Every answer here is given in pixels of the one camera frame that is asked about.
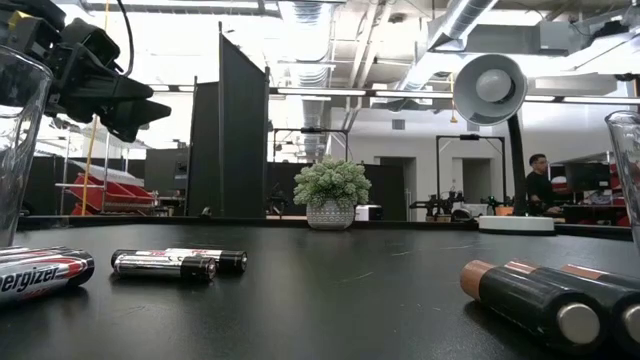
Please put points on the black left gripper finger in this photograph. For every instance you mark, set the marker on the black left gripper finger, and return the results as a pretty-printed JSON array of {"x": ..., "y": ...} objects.
[
  {"x": 135, "y": 115},
  {"x": 105, "y": 92}
]

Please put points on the clear plastic bin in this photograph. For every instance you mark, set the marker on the clear plastic bin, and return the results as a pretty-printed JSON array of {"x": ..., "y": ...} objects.
[{"x": 20, "y": 165}]

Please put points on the black copper Duracell battery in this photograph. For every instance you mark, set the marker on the black copper Duracell battery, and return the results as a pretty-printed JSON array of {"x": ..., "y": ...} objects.
[
  {"x": 575, "y": 287},
  {"x": 615, "y": 282},
  {"x": 525, "y": 300}
]

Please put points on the clear plastic bag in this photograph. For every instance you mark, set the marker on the clear plastic bag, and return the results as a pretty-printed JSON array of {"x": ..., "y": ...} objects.
[{"x": 625, "y": 170}]

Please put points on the black background robot arm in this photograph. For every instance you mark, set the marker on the black background robot arm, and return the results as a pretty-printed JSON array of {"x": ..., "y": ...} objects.
[{"x": 440, "y": 204}]

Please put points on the metal shelf rack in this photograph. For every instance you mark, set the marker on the metal shelf rack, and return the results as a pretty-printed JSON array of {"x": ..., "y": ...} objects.
[{"x": 105, "y": 150}]

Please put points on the red storage bin stack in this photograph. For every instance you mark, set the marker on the red storage bin stack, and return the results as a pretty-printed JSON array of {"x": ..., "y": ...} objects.
[{"x": 115, "y": 192}]

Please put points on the black divider panel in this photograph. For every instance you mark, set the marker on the black divider panel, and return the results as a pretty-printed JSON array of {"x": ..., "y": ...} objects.
[{"x": 240, "y": 150}]

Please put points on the long ceiling light strip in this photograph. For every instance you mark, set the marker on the long ceiling light strip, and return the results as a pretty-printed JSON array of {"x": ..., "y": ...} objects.
[
  {"x": 415, "y": 94},
  {"x": 320, "y": 92},
  {"x": 590, "y": 100}
]

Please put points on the green potted plant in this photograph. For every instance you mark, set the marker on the green potted plant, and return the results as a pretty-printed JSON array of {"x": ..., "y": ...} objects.
[{"x": 330, "y": 185}]

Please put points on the white box device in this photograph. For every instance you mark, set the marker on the white box device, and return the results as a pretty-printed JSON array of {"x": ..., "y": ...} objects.
[{"x": 367, "y": 213}]

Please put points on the white desk lamp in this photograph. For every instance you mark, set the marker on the white desk lamp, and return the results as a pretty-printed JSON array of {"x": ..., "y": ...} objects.
[{"x": 490, "y": 85}]

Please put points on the orange object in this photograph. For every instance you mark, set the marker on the orange object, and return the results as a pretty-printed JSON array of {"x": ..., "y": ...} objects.
[{"x": 502, "y": 211}]

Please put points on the person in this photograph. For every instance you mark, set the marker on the person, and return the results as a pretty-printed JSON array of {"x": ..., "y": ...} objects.
[{"x": 539, "y": 190}]

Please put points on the black monitor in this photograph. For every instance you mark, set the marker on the black monitor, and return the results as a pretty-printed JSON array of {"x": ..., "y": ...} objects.
[{"x": 587, "y": 176}]

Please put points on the shelving unit with red bins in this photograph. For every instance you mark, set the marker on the shelving unit with red bins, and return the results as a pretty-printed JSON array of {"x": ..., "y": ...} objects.
[{"x": 600, "y": 200}]

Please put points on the black aluminium table frame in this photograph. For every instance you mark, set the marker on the black aluminium table frame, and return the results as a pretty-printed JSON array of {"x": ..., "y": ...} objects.
[{"x": 150, "y": 220}]

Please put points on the ribbed flexible air duct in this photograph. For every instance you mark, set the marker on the ribbed flexible air duct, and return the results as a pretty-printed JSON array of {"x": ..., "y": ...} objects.
[{"x": 310, "y": 75}]

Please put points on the black low partition wall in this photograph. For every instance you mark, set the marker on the black low partition wall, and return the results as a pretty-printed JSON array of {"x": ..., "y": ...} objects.
[{"x": 390, "y": 190}]

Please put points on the large metal air duct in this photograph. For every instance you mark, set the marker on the large metal air duct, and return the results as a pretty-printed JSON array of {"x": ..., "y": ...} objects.
[{"x": 455, "y": 25}]

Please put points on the black metal frame rig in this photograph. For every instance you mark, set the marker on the black metal frame rig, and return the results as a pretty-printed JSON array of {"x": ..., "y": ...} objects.
[{"x": 470, "y": 137}]

